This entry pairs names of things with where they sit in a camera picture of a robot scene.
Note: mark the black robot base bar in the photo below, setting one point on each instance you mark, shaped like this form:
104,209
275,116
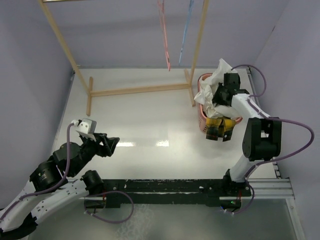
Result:
116,192

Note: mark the yellow plaid flannel shirt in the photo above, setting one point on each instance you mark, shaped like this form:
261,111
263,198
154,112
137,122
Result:
221,127

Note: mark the wooden clothes rack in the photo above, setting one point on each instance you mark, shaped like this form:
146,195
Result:
121,34

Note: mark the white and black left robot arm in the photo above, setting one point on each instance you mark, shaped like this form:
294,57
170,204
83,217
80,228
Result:
48,188

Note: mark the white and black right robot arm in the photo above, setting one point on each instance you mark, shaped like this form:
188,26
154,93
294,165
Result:
262,137

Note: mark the white collared shirt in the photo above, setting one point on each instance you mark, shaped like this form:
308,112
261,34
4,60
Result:
207,90

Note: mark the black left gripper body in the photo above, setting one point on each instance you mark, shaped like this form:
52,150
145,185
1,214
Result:
90,148

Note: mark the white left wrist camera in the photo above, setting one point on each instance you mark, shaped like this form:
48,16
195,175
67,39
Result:
85,127

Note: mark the pink plastic laundry basket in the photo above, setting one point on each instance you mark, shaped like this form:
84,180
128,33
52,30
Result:
202,118

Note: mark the light blue wire hanger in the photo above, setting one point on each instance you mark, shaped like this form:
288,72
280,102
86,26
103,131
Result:
189,14

